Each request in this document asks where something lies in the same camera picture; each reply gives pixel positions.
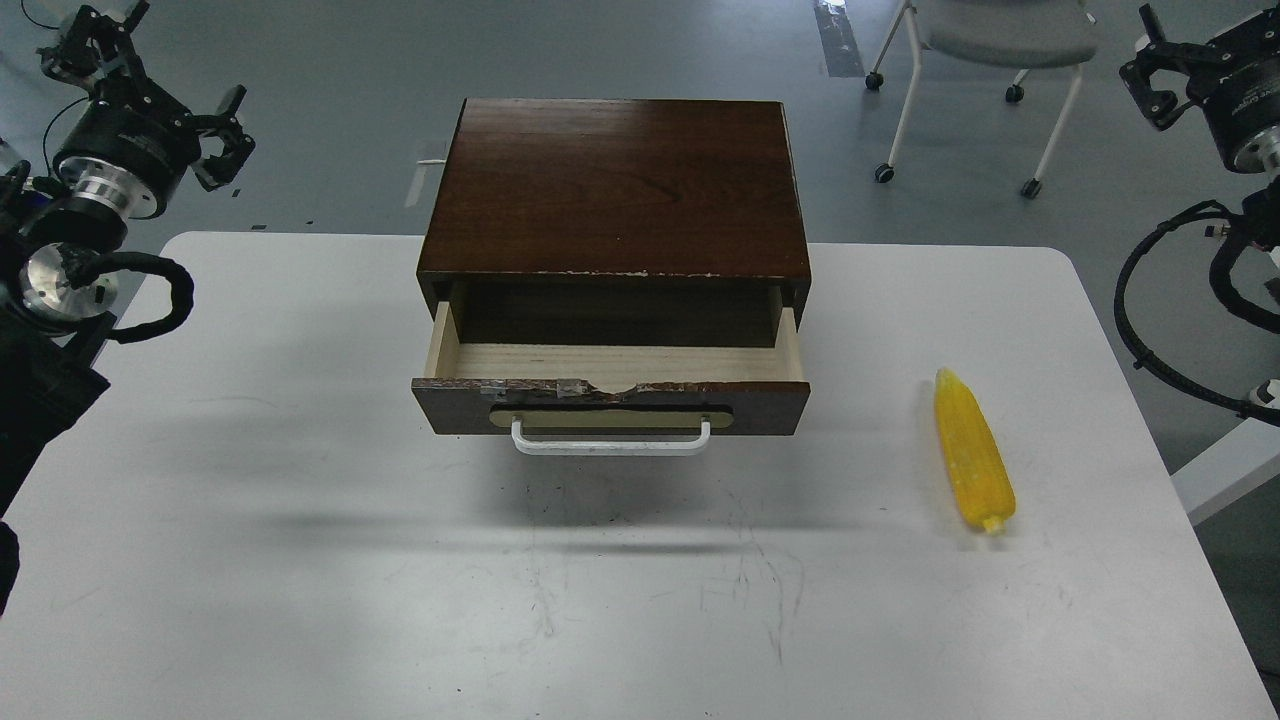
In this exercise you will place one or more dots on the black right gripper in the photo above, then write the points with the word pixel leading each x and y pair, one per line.
pixel 1245 115

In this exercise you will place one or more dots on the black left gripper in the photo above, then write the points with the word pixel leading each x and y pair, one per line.
pixel 116 156

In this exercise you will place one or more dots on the yellow corn cob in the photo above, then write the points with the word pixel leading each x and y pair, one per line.
pixel 975 468

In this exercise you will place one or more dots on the wooden drawer with white handle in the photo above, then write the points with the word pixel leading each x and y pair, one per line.
pixel 607 370

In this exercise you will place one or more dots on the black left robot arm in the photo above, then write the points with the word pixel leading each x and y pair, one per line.
pixel 69 285

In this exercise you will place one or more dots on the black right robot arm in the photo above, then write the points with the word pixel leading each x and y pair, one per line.
pixel 1163 90

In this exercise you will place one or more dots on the dark wooden cabinet box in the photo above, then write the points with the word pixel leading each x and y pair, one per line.
pixel 684 189

